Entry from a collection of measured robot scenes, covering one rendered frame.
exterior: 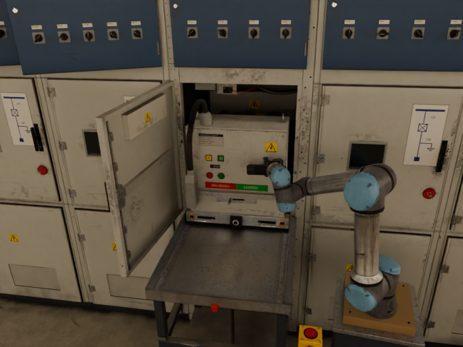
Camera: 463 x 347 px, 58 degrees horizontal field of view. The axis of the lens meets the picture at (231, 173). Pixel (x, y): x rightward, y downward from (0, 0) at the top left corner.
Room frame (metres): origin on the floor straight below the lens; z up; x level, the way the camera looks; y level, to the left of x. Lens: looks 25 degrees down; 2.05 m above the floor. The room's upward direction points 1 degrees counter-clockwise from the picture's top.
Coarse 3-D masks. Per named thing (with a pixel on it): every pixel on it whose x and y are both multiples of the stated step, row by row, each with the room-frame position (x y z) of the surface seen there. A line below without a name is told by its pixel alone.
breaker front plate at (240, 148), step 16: (192, 144) 1.90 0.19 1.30; (224, 144) 1.87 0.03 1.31; (240, 144) 1.86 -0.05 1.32; (256, 144) 1.85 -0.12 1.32; (224, 160) 1.87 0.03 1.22; (240, 160) 1.86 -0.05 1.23; (256, 160) 1.85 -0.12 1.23; (240, 176) 1.86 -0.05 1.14; (256, 176) 1.85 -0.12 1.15; (240, 192) 1.86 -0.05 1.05; (256, 192) 1.84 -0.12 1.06; (272, 192) 1.83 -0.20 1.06; (208, 208) 1.89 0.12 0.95; (224, 208) 1.87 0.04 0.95; (240, 208) 1.86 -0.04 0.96; (256, 208) 1.84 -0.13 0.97; (272, 208) 1.83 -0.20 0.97
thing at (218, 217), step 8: (192, 216) 1.89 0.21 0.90; (200, 216) 1.89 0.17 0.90; (208, 216) 1.88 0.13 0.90; (216, 216) 1.87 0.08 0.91; (224, 216) 1.86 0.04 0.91; (248, 216) 1.84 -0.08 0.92; (256, 216) 1.83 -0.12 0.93; (264, 216) 1.83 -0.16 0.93; (272, 216) 1.83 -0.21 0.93; (288, 216) 1.83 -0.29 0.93; (248, 224) 1.84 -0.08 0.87; (256, 224) 1.83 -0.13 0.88; (264, 224) 1.83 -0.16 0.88; (272, 224) 1.82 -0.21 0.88; (288, 224) 1.80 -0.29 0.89
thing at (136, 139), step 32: (160, 96) 1.92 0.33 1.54; (96, 128) 1.48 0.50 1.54; (128, 128) 1.64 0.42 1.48; (160, 128) 1.94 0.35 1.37; (128, 160) 1.65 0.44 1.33; (160, 160) 1.88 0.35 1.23; (128, 192) 1.59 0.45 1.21; (160, 192) 1.88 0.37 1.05; (128, 224) 1.59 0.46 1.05; (160, 224) 1.85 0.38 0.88; (128, 256) 1.51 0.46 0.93
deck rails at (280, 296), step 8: (184, 216) 1.89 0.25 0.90; (184, 224) 1.88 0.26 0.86; (176, 232) 1.75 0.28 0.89; (184, 232) 1.81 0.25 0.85; (288, 232) 1.79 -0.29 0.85; (176, 240) 1.74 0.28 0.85; (288, 240) 1.63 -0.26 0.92; (168, 248) 1.61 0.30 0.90; (176, 248) 1.68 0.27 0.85; (288, 248) 1.66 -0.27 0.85; (168, 256) 1.60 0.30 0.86; (280, 256) 1.59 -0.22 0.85; (288, 256) 1.59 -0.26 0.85; (160, 264) 1.49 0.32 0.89; (168, 264) 1.55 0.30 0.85; (280, 264) 1.53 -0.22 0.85; (160, 272) 1.48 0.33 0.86; (168, 272) 1.50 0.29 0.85; (280, 272) 1.48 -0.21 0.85; (152, 280) 1.39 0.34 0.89; (160, 280) 1.44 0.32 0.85; (280, 280) 1.42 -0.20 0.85; (152, 288) 1.38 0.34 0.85; (160, 288) 1.39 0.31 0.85; (280, 288) 1.37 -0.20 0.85; (280, 296) 1.33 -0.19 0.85
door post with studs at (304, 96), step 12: (312, 0) 1.95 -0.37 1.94; (312, 12) 1.95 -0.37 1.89; (312, 24) 1.95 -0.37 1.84; (312, 36) 1.95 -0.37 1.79; (312, 48) 1.94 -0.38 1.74; (312, 60) 1.94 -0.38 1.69; (312, 72) 1.94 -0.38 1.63; (312, 84) 1.94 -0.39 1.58; (300, 96) 1.96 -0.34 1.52; (300, 108) 1.95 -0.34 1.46; (300, 120) 1.95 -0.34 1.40; (300, 132) 1.95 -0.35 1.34; (300, 144) 1.95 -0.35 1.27; (300, 156) 1.95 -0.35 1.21; (300, 168) 1.95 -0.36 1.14; (300, 204) 1.95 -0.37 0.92; (300, 216) 1.95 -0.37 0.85; (300, 228) 1.94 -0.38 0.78; (300, 240) 1.94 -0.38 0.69; (300, 252) 1.94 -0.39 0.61
